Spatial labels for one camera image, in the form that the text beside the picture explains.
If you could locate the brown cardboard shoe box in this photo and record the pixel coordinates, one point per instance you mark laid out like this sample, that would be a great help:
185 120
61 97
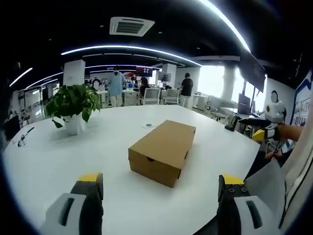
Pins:
161 151

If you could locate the green potted plant white pot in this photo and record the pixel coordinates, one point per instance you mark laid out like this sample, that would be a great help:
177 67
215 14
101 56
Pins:
73 102

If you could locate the black desk monitor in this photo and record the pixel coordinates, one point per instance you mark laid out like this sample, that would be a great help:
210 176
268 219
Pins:
11 127

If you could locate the eyeglasses with dark frame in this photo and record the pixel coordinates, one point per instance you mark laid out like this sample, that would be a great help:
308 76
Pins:
24 138

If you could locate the white ceiling air vent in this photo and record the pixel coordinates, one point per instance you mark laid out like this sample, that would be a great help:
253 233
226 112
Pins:
132 26

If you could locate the person's white clothing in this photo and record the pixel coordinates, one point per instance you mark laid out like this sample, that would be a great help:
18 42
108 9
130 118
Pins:
300 183

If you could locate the white square pillar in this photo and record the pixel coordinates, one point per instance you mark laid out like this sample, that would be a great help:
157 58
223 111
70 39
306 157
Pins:
73 72

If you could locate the blue white wall poster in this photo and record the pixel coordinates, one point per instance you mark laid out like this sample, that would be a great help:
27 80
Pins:
302 105

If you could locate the long curved ceiling light strip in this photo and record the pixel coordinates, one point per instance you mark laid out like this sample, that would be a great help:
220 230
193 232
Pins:
132 47
230 24

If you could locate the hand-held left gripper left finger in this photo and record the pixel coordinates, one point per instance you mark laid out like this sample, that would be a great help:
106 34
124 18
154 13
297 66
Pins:
73 210

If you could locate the large black wall screen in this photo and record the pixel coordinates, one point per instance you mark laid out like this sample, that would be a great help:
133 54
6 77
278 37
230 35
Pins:
253 71

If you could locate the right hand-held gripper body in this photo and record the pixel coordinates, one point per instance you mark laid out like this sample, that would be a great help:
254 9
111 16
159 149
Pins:
275 111

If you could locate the white mesh office chair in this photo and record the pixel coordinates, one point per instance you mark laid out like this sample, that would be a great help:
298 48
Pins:
151 96
172 96

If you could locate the small dark standing screen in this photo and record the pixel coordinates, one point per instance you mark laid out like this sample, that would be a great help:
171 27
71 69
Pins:
244 104

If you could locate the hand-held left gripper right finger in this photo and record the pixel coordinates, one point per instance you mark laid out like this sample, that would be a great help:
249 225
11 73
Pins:
244 208

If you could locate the short ceiling light strip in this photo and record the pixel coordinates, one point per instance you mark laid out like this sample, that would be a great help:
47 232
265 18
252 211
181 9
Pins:
20 77

